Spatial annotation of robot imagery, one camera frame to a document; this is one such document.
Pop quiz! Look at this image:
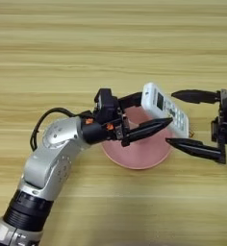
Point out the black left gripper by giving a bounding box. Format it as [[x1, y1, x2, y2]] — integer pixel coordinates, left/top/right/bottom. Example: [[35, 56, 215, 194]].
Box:
[[81, 91, 174, 148]]

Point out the white remote control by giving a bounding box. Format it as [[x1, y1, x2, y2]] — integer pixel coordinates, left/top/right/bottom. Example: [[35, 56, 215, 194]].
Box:
[[140, 82, 190, 139]]

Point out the pink round plate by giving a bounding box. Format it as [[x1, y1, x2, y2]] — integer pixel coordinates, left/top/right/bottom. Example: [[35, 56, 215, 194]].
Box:
[[101, 105, 175, 171]]

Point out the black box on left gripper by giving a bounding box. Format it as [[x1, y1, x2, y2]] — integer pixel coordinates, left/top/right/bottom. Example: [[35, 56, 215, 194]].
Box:
[[93, 87, 120, 125]]

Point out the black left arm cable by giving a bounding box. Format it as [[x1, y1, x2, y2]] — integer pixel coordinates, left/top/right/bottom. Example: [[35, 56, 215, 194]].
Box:
[[29, 107, 95, 152]]

